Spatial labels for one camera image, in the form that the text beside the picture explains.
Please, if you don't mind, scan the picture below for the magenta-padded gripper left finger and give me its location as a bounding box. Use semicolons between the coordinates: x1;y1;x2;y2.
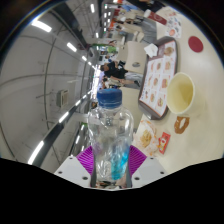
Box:
53;144;97;188

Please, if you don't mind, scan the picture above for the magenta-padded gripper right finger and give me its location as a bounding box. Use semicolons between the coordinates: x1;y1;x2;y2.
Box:
126;144;167;188

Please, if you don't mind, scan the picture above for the clear blue-capped water bottle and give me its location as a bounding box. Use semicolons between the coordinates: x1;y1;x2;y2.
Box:
86;87;135;183

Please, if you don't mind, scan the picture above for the ceiling air conditioner unit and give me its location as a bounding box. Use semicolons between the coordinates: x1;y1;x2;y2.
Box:
56;88;70;108

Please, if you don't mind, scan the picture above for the dark tray with printed liner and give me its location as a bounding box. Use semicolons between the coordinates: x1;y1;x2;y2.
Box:
137;36;179;121

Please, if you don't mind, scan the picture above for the person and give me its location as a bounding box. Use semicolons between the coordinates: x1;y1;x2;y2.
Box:
99;61;143;88

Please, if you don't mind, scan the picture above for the crumpled white napkin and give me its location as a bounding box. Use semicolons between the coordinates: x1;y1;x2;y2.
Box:
143;42;160;59

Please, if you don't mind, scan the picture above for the flat round red coaster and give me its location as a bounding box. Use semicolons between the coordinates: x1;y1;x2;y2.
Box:
187;35;205;54

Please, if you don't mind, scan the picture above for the group of ceiling lights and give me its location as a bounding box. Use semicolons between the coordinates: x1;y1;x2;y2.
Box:
26;0;114;166

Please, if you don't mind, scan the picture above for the cream mug with brown handle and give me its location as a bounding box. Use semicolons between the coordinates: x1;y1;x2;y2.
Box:
165;71;196;135

